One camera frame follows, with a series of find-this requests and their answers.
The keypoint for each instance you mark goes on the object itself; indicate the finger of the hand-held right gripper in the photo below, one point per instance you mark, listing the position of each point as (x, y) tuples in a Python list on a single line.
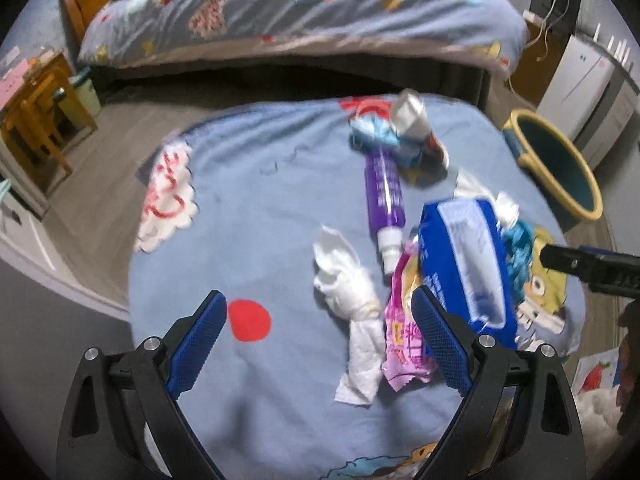
[(590, 265)]

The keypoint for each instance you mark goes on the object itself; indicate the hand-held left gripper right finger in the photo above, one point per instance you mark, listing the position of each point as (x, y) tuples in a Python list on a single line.
[(440, 345)]

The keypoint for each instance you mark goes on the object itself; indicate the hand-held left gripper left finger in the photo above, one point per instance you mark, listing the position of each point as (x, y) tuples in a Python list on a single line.
[(200, 345)]

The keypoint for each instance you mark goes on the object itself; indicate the pink snack wrapper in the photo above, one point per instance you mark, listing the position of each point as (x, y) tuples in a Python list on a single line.
[(400, 330)]

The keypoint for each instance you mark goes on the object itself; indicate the blue tissue packet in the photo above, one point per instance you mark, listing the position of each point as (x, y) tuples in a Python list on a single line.
[(470, 260)]

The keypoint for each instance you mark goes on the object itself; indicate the yellow rimmed trash bin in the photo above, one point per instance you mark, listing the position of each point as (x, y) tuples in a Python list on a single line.
[(555, 160)]

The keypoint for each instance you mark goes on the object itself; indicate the purple tube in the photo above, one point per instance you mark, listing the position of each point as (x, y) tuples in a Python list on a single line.
[(382, 195)]

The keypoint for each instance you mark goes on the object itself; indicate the silver foil packet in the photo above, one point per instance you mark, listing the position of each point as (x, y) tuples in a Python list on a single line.
[(410, 112)]

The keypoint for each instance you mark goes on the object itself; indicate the crumpled foil wrapper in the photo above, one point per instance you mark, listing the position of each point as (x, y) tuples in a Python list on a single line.
[(506, 207)]

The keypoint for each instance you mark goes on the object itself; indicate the picture book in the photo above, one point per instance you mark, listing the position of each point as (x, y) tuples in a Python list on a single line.
[(595, 372)]

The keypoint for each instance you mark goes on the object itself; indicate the small white tissue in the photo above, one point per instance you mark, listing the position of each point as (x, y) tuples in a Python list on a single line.
[(470, 186)]

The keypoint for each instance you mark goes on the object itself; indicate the white fluffy cloth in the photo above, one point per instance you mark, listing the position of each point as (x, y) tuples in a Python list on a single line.
[(600, 415)]

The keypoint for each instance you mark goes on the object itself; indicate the blue printed blanket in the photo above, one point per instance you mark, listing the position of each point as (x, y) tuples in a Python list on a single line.
[(280, 200)]

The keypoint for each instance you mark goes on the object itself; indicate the white grey appliance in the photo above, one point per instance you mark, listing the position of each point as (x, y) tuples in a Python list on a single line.
[(575, 75)]

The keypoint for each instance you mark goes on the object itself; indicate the small dark carton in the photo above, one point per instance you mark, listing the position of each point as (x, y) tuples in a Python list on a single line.
[(430, 152)]

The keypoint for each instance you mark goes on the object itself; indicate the wooden nightstand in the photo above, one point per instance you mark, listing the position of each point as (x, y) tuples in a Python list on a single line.
[(535, 70)]

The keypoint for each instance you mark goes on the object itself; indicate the light blue wrapper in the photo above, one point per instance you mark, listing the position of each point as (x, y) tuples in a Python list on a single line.
[(372, 130)]

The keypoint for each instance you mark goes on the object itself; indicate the black box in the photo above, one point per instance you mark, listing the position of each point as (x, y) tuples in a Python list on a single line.
[(565, 2)]

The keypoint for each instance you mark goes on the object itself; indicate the small green bin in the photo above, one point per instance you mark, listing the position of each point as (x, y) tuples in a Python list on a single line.
[(85, 92)]

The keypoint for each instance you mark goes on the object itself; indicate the grey bed skirt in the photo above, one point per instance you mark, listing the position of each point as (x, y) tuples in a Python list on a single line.
[(300, 77)]

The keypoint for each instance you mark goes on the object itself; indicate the wooden chair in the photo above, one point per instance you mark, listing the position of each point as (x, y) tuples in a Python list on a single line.
[(35, 110)]

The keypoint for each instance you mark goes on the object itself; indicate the bed with blue quilt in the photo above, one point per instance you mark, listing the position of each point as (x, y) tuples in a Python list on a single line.
[(350, 15)]

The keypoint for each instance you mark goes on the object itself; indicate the wooden bed headboard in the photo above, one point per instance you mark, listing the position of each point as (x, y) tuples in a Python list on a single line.
[(82, 5)]

